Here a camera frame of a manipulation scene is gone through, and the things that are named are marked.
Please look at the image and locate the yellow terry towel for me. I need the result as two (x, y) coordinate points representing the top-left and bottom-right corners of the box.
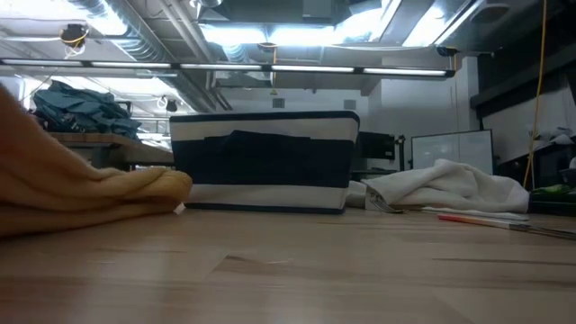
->
(0, 83), (194, 239)

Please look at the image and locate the blue-green cloth pile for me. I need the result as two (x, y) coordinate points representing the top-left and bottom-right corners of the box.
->
(31, 79), (143, 140)

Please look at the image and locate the black device with yellow cable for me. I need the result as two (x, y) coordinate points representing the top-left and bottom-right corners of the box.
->
(58, 22), (90, 59)

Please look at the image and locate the white terry towel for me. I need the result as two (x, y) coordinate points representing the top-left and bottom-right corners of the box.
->
(346, 157), (532, 215)

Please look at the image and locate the green item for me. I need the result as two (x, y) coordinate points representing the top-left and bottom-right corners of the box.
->
(530, 183), (576, 196)

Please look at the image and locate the orange wooden stick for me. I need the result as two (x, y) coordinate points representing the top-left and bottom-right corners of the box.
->
(436, 213), (576, 240)

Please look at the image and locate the thin yellow hanging cord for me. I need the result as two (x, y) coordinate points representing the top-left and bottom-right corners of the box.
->
(268, 42), (280, 97)

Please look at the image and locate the whiteboard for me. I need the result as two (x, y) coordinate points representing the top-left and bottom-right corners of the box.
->
(410, 129), (495, 176)

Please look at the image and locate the white plastic bag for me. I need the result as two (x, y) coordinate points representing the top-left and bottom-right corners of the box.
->
(529, 127), (576, 146)

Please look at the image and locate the small black hanging device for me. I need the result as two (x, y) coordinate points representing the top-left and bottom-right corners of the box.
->
(156, 94), (179, 114)

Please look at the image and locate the silver metal fork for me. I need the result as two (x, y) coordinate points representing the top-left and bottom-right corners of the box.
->
(364, 186), (406, 215)

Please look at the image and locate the black monitor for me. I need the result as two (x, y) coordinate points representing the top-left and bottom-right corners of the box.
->
(358, 130), (399, 162)

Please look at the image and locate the navy white striped fabric bin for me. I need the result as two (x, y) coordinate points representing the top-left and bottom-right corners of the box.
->
(168, 110), (362, 216)

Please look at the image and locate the wooden-top metal cart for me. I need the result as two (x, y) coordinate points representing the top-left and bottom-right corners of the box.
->
(47, 130), (176, 172)

